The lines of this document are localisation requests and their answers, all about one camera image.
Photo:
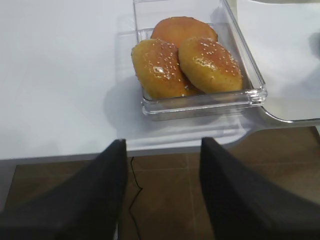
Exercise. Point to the white metal tray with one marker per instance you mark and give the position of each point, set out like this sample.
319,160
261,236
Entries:
282,62

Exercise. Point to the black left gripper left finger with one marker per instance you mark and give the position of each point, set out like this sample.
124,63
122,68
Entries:
87,206

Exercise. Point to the white parchment paper sheet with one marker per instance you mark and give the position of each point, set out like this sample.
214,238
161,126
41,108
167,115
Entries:
280,50

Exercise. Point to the sesame bun right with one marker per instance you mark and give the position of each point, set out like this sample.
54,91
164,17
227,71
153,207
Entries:
209,66

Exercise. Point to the sesame bun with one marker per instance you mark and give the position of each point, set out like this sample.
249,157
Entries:
209,66
157,68

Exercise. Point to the sesame bun left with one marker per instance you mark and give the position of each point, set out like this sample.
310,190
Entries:
157,68

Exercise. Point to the plain bun back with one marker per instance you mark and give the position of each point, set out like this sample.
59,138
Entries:
175,30

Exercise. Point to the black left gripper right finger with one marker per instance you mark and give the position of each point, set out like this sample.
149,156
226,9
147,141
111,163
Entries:
243,205

